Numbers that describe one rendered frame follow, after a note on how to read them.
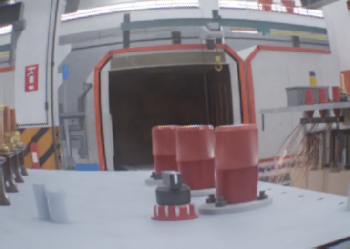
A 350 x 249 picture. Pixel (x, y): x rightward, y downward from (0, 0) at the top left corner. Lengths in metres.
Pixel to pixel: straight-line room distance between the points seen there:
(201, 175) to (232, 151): 0.33
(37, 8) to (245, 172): 10.87
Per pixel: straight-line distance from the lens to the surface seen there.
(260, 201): 1.10
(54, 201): 0.97
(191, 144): 1.43
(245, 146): 1.11
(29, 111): 11.68
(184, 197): 1.06
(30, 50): 11.76
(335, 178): 3.65
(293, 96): 4.31
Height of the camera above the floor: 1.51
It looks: level
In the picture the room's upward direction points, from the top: 3 degrees counter-clockwise
